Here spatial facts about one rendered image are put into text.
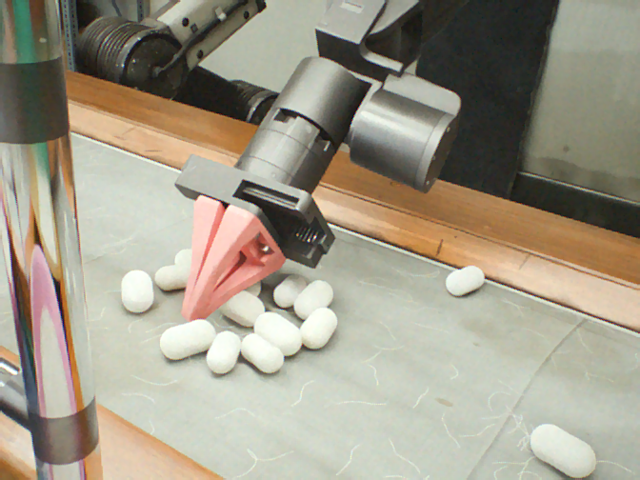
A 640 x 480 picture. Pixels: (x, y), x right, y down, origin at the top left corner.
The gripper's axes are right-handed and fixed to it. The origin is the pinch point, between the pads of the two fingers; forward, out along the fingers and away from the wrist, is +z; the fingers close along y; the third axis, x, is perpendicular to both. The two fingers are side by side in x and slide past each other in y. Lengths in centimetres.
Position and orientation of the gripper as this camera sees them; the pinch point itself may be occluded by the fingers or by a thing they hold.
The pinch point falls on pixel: (195, 310)
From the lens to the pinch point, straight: 46.6
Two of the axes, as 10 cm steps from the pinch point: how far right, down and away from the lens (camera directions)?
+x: 2.8, 4.6, 8.4
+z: -4.7, 8.3, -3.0
